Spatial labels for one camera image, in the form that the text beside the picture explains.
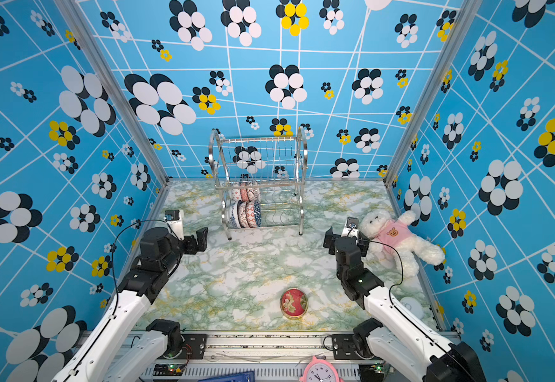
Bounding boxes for blue floral white bowl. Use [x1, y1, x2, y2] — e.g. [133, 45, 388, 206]
[227, 201, 242, 229]

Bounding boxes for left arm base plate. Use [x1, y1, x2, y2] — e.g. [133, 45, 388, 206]
[162, 333, 208, 361]

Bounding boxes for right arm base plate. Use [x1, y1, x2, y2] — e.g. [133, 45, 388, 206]
[331, 334, 367, 361]

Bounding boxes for red gold round tin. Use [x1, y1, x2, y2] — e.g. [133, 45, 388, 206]
[280, 287, 309, 319]

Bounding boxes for right green circuit board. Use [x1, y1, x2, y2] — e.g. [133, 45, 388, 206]
[368, 364, 385, 381]

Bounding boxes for blue box at front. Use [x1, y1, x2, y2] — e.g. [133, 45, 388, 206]
[199, 371, 255, 382]

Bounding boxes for dark blue patterned bowl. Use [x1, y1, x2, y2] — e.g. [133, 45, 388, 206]
[246, 201, 261, 228]

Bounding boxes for left green circuit board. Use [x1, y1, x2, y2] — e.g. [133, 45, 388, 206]
[153, 364, 184, 377]

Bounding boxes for red striped white bowl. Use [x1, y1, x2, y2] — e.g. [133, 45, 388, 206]
[247, 187, 261, 202]

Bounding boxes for black leaf patterned bowl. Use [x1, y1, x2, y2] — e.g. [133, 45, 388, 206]
[240, 188, 250, 202]

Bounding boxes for pink white round container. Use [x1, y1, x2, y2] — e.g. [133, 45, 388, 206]
[400, 297, 425, 319]

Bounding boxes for pink alarm clock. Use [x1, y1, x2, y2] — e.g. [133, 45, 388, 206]
[299, 356, 343, 382]

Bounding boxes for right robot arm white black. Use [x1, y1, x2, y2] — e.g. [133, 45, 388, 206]
[323, 229, 486, 381]

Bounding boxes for white teddy bear pink shirt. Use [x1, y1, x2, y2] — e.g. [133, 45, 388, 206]
[360, 209, 445, 279]

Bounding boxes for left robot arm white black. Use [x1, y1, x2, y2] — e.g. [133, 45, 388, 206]
[51, 224, 208, 381]

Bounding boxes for green circuit board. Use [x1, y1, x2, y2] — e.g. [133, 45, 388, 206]
[368, 364, 385, 381]
[153, 364, 184, 377]

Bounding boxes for aluminium front rail frame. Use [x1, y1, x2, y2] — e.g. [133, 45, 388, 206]
[100, 329, 479, 382]

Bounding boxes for stainless steel dish rack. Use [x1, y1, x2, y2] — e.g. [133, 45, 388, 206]
[208, 128, 309, 240]

